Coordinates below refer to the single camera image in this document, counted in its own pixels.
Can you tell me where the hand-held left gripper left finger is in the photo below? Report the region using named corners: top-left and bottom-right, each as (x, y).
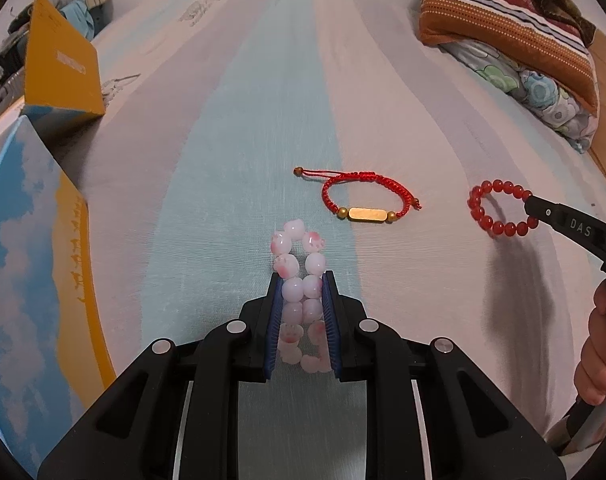
top-left (37, 270), bottom-right (284, 480)

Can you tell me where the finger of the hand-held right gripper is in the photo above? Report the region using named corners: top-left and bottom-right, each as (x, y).
top-left (524, 194), bottom-right (606, 281)

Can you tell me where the red orange striped pillow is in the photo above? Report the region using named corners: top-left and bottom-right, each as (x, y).
top-left (417, 0), bottom-right (600, 117)

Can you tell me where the red cord bracelet gold bar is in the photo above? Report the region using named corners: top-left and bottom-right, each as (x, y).
top-left (293, 166), bottom-right (423, 223)

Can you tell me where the person's right hand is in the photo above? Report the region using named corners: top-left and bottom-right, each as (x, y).
top-left (573, 277), bottom-right (606, 407)

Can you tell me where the striped bed sheet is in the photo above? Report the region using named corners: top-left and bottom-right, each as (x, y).
top-left (0, 0), bottom-right (606, 480)

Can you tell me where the light blue cloth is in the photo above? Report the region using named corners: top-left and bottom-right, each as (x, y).
top-left (60, 0), bottom-right (96, 41)

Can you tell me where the white bead bracelet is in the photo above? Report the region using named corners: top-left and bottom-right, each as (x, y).
top-left (269, 217), bottom-right (334, 373)

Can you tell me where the red bead bracelet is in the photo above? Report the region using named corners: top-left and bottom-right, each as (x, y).
top-left (467, 179), bottom-right (539, 238)

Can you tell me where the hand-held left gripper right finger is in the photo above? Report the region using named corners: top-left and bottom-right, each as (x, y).
top-left (320, 270), bottom-right (566, 480)

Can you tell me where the blue and yellow cardboard box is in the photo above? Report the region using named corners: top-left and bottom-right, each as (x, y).
top-left (0, 0), bottom-right (118, 480)

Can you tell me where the floral quilt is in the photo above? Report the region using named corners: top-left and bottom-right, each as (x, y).
top-left (440, 40), bottom-right (599, 154)

